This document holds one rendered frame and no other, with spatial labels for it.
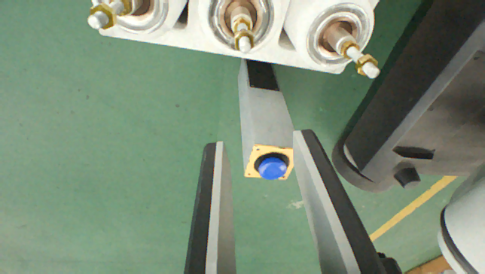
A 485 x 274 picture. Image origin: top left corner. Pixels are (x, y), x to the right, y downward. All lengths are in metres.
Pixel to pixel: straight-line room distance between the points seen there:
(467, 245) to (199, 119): 0.60
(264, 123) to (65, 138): 0.69
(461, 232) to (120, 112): 0.75
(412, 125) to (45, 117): 0.95
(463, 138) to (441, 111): 0.18
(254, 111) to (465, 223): 0.32
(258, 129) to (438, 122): 0.41
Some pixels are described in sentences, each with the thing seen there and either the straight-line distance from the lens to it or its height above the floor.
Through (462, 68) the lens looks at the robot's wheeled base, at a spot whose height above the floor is 0.19.
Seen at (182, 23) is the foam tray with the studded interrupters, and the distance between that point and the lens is 0.39.
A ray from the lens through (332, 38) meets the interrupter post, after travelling 0.30.
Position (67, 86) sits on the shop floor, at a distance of 0.74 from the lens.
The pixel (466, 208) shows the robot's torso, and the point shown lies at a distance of 0.41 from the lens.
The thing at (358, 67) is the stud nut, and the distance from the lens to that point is 0.25.
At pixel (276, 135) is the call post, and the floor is 0.29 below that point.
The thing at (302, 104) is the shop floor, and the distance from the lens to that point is 0.67.
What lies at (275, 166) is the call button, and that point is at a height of 0.33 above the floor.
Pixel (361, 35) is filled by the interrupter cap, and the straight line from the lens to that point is 0.33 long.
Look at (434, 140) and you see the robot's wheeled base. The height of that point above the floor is 0.19.
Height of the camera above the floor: 0.52
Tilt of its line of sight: 47 degrees down
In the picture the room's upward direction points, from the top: 176 degrees clockwise
